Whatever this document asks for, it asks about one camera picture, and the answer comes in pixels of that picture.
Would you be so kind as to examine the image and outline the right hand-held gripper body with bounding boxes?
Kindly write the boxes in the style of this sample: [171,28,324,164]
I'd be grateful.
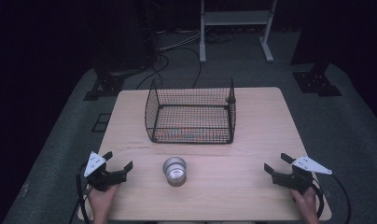
[272,156,333,194]

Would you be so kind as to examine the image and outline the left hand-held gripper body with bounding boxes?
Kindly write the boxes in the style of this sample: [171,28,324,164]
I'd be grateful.
[83,151,128,192]

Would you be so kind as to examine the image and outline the person's left hand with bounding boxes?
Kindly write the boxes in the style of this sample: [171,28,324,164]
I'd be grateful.
[88,183,120,217]

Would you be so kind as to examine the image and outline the person's right hand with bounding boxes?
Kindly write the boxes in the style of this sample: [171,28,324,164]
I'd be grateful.
[289,186,321,219]

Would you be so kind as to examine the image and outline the silver metal cup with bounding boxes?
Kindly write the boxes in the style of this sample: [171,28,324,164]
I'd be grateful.
[162,156,188,188]

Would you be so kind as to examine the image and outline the dark cabinet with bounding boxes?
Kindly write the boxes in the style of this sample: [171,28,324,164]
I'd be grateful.
[92,0,158,73]

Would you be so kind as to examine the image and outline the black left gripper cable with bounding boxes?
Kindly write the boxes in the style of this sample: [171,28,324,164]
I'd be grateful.
[68,161,91,224]

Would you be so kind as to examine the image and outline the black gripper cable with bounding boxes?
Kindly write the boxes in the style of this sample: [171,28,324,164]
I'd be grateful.
[68,161,91,224]
[311,174,353,224]

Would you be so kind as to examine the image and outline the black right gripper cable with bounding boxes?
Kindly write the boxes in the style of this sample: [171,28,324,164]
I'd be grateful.
[311,174,353,224]

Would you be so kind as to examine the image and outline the black stand base plate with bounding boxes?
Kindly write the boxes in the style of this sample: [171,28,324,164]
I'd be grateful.
[83,70,126,102]
[292,63,343,97]

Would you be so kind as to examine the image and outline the black wire mesh basket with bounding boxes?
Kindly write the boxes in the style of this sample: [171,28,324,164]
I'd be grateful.
[144,77,237,146]

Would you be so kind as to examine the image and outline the black floor cable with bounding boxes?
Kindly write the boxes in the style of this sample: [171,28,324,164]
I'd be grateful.
[135,46,203,91]

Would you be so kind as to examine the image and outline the white floor cables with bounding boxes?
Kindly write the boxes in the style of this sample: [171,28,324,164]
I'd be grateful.
[156,28,203,53]

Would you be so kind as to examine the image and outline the white metal desk frame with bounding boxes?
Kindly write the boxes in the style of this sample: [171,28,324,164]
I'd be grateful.
[199,0,279,64]

